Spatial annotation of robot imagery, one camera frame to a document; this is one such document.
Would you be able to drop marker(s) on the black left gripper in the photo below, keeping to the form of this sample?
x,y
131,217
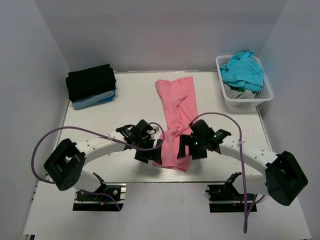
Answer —
x,y
144,157

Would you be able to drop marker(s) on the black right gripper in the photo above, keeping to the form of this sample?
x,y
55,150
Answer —
x,y
185,140

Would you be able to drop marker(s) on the pink t-shirt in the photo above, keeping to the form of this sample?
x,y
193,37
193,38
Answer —
x,y
179,104

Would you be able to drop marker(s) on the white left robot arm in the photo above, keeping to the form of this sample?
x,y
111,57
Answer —
x,y
65,164

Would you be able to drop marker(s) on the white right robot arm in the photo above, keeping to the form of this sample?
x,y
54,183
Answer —
x,y
280,175

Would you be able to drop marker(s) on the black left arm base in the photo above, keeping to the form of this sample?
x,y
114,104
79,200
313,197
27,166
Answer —
x,y
109,197

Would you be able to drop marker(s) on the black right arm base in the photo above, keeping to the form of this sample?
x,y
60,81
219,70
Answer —
x,y
224,198

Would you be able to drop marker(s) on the grey crumpled t-shirt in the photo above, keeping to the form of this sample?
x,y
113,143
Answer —
x,y
238,93

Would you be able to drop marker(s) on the folded bright blue t-shirt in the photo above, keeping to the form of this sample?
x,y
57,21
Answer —
x,y
110,98

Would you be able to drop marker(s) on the white plastic laundry basket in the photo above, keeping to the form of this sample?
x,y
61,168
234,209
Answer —
x,y
264,96

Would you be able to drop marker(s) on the folded light blue t-shirt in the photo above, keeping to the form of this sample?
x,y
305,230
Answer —
x,y
87,102

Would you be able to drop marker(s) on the turquoise crumpled t-shirt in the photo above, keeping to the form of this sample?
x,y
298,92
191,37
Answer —
x,y
243,72

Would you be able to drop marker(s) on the folded black t-shirt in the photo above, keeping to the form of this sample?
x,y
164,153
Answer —
x,y
86,83

